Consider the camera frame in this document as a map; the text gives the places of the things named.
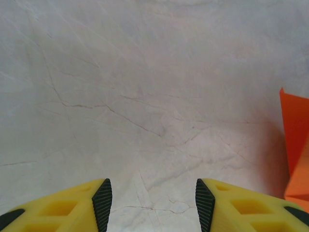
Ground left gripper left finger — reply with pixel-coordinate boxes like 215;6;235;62
0;178;113;232

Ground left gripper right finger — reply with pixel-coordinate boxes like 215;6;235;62
195;178;309;232

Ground orange paper sheet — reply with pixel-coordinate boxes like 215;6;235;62
279;87;309;208

